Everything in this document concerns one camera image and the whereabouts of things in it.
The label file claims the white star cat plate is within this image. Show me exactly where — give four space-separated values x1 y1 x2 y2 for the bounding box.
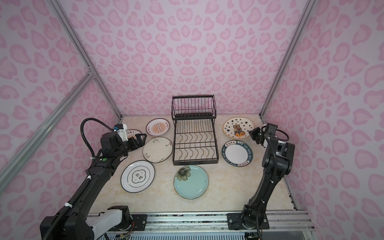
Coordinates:
223 117 255 140

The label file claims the mint green flower plate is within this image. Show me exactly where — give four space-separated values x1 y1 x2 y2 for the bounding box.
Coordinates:
174 165 209 200

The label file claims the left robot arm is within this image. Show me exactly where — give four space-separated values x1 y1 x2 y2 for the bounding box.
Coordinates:
40 132 147 240

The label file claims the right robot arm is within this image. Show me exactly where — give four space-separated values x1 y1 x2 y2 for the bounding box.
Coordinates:
242 123 296 230

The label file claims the large orange sunburst plate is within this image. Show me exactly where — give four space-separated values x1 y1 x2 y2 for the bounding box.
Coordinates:
126 129 142 139

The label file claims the small orange sunburst plate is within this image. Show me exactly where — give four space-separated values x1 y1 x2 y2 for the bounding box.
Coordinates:
146 118 170 137

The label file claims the cream plum blossom plate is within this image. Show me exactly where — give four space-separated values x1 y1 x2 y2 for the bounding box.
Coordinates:
143 137 173 163

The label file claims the white plate dark green rim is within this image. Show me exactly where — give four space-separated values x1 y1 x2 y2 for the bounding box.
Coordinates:
222 140 254 167

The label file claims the white plate black cloud outline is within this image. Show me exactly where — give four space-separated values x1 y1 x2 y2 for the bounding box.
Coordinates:
121 161 156 193

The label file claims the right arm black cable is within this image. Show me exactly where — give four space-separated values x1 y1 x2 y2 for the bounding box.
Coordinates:
260 125 290 142

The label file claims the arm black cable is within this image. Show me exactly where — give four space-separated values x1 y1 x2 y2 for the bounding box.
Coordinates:
260 125 290 142
80 117 114 159

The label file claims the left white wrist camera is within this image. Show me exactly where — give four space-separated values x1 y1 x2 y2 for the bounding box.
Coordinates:
114 124 128 142

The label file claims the black wire dish rack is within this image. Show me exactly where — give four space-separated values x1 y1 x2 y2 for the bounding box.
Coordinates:
171 95 219 166

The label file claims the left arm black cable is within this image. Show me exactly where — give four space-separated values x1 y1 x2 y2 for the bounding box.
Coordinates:
80 117 114 159

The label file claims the aluminium frame diagonal strut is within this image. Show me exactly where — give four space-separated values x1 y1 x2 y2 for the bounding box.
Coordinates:
1 71 95 193

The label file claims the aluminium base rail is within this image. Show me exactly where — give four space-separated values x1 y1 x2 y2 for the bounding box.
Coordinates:
86 211 319 240

